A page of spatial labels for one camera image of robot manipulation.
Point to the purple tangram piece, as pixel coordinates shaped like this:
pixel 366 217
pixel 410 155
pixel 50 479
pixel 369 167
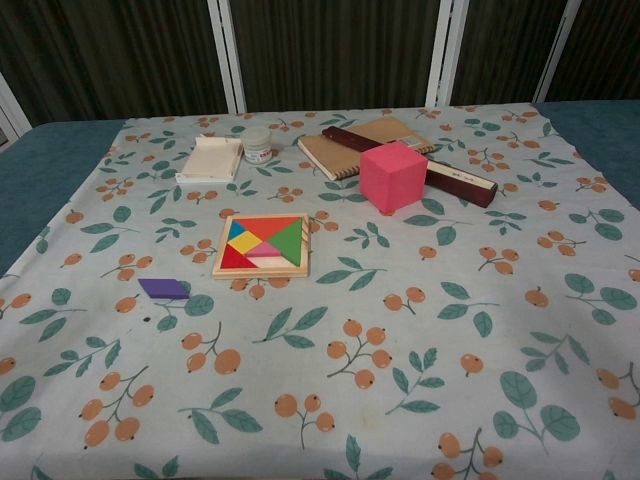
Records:
pixel 164 288

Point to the large green tangram triangle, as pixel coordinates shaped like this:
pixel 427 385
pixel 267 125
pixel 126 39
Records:
pixel 292 245

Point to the large orange-red tangram triangle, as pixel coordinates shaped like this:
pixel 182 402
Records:
pixel 267 227

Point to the pink tangram triangle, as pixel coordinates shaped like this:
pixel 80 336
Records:
pixel 265 250

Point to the yellow tangram square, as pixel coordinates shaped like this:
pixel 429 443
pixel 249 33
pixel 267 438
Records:
pixel 245 242

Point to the small blue tangram triangle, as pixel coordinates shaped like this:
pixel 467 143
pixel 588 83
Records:
pixel 235 232

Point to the medium red tangram triangle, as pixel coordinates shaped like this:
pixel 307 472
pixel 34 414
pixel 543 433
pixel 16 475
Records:
pixel 235 260

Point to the floral print tablecloth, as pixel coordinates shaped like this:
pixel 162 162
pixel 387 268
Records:
pixel 350 310

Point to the brown spiral notebook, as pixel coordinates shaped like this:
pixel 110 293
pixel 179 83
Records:
pixel 335 152

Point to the pink foam cube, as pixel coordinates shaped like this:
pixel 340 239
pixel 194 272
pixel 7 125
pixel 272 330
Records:
pixel 392 180

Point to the wooden tangram tray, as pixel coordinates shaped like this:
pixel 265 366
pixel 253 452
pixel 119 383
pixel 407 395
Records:
pixel 219 272

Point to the small white lidded jar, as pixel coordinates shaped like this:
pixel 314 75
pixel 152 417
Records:
pixel 257 145

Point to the open white cardboard box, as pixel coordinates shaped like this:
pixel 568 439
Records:
pixel 207 160

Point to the dark folding screen panel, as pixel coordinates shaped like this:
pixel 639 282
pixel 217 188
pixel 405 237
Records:
pixel 110 55
pixel 495 50
pixel 335 50
pixel 600 50

